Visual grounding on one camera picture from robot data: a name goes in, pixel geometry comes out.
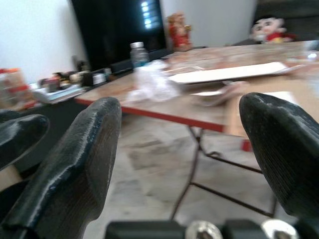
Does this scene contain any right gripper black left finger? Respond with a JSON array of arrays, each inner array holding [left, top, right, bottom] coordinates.
[[0, 97, 122, 239]]

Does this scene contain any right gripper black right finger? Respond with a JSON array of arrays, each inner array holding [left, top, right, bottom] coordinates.
[[239, 92, 319, 221]]

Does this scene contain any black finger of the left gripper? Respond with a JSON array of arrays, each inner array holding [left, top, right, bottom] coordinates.
[[0, 111, 50, 172]]

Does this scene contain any black low TV console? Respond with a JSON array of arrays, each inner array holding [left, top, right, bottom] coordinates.
[[0, 47, 175, 175]]

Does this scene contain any clear jar with red lid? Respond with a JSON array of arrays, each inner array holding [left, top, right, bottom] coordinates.
[[0, 68, 31, 108]]

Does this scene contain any white tray of small items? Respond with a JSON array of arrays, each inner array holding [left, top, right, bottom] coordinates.
[[31, 83, 86, 104]]

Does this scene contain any small black box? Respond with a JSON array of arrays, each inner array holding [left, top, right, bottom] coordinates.
[[80, 71, 95, 87]]

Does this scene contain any clear plastic food container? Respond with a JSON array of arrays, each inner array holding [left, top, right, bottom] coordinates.
[[285, 41, 319, 65]]

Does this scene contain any long white foam tray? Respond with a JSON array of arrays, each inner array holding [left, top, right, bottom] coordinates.
[[168, 62, 305, 85]]

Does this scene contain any plush doll in red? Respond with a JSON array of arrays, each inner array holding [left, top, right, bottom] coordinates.
[[250, 16, 298, 45]]

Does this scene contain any crumpled clear plastic bag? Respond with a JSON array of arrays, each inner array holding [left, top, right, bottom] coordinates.
[[126, 61, 180, 103]]

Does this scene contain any clear plastic water bottle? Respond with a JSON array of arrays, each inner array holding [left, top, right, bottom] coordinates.
[[129, 41, 150, 68]]

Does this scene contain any black flat television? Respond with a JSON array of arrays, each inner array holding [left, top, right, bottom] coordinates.
[[70, 0, 168, 71]]

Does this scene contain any dark sofa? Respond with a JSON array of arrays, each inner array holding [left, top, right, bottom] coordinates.
[[233, 0, 319, 47]]

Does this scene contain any red gold figurine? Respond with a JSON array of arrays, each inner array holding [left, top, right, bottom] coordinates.
[[166, 11, 193, 52]]

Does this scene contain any folding table metal leg frame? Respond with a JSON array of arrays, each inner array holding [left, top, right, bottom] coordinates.
[[171, 125, 279, 220]]

